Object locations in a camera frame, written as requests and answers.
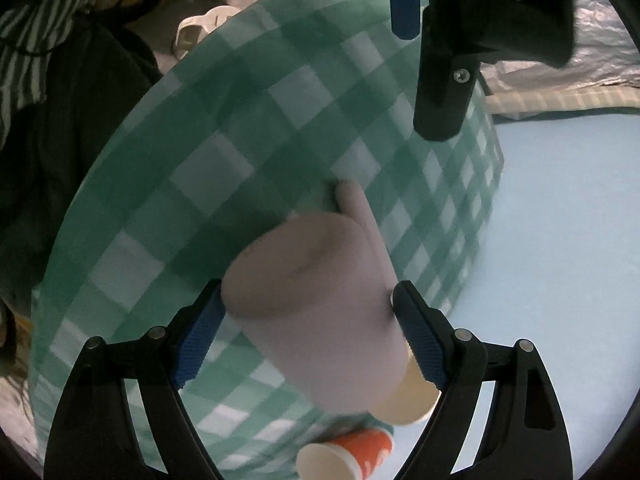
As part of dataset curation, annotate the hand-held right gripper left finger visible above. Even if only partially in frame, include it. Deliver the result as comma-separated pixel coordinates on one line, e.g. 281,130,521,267
44,279,224,480

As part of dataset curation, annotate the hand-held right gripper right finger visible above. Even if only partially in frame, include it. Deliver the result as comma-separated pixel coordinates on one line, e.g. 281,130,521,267
391,280,574,480

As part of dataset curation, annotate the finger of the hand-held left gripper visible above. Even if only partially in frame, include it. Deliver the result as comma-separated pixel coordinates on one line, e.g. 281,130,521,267
412,9,482,142
384,0,422,41

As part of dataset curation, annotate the green checked tablecloth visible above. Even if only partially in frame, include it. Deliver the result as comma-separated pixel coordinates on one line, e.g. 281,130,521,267
27,0,506,480

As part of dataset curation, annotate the light blue mattress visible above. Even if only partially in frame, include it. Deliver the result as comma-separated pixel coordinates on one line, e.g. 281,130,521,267
400,112,640,480

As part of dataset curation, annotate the white plastic stool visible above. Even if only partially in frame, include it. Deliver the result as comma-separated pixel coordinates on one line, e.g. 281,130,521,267
172,5,242,61

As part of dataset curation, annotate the dark clothing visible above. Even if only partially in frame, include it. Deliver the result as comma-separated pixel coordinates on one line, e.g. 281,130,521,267
0,22,165,321

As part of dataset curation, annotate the green striped cloth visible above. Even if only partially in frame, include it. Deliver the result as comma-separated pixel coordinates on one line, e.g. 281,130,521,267
0,0,99,136

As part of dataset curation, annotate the lilac cup with handle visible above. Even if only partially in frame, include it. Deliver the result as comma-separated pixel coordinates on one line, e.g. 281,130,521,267
220,180,416,413

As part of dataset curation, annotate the silver plastic sheet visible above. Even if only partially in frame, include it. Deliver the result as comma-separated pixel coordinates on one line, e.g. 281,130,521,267
479,0,640,95

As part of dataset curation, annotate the orange paper cup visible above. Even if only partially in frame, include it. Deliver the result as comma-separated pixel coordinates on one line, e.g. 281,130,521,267
296,427,396,480

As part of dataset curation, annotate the cream paper cup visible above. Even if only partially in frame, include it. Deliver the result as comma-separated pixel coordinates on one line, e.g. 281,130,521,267
372,355,442,426

